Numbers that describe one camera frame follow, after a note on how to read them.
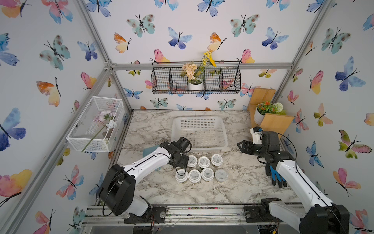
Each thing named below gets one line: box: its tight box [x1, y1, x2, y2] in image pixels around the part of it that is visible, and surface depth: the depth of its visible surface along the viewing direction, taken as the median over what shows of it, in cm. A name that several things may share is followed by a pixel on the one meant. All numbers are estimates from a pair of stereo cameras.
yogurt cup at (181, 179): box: [174, 168, 189, 183], surface depth 80 cm
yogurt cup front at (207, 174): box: [201, 167, 215, 182], surface depth 82 cm
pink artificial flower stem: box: [80, 109, 118, 153], surface depth 75 cm
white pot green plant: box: [254, 100, 287, 126], surface depth 93 cm
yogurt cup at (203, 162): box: [197, 156, 211, 169], surface depth 87 cm
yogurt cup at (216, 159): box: [210, 153, 224, 166], surface depth 88 cm
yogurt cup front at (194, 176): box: [187, 169, 202, 184], surface depth 82 cm
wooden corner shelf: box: [247, 87, 295, 138], surface depth 85 cm
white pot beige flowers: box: [180, 51, 217, 91], surface depth 86 cm
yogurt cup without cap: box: [214, 168, 228, 182], surface depth 84 cm
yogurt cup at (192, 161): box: [187, 155, 198, 169], surface depth 88 cm
